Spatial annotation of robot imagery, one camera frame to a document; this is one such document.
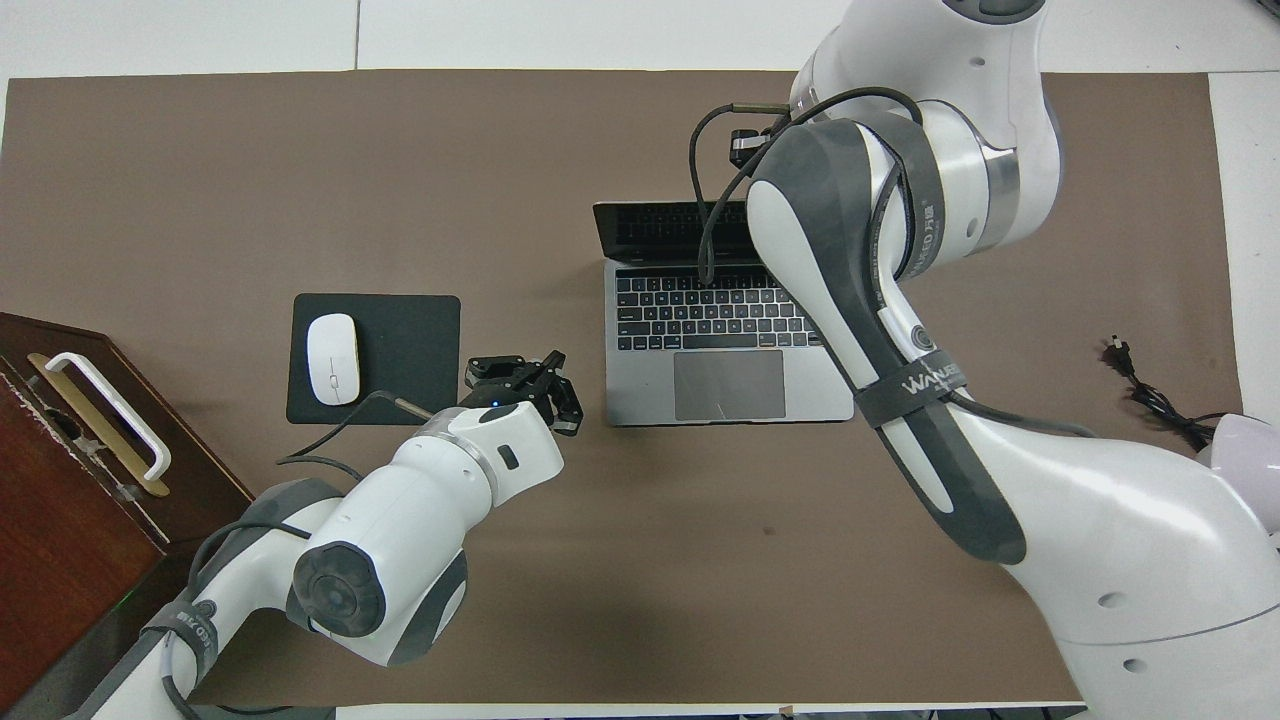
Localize grey aluminium laptop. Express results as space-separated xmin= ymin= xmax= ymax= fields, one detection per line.
xmin=593 ymin=200 xmax=857 ymax=428

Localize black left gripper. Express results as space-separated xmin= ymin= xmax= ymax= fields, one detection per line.
xmin=464 ymin=349 xmax=585 ymax=437

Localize white box handle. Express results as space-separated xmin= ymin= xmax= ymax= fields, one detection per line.
xmin=45 ymin=352 xmax=173 ymax=482

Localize black mouse pad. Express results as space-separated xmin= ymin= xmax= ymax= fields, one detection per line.
xmin=286 ymin=293 xmax=462 ymax=426

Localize dark brown wooden box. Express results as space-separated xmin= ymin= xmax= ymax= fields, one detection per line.
xmin=0 ymin=311 xmax=255 ymax=713

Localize white desk lamp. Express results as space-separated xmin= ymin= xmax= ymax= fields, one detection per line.
xmin=1194 ymin=412 xmax=1280 ymax=551

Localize brown table mat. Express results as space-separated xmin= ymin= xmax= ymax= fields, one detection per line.
xmin=0 ymin=68 xmax=1244 ymax=707

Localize brass handle plate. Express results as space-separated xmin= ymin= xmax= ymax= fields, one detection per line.
xmin=27 ymin=352 xmax=171 ymax=499

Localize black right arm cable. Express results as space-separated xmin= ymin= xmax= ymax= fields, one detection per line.
xmin=688 ymin=86 xmax=1101 ymax=441

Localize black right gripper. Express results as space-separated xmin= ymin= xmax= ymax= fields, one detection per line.
xmin=729 ymin=127 xmax=779 ymax=168

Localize black lamp power cord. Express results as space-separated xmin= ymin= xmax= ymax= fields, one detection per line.
xmin=1104 ymin=336 xmax=1227 ymax=453

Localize white computer mouse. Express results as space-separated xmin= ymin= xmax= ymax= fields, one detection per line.
xmin=306 ymin=313 xmax=361 ymax=407

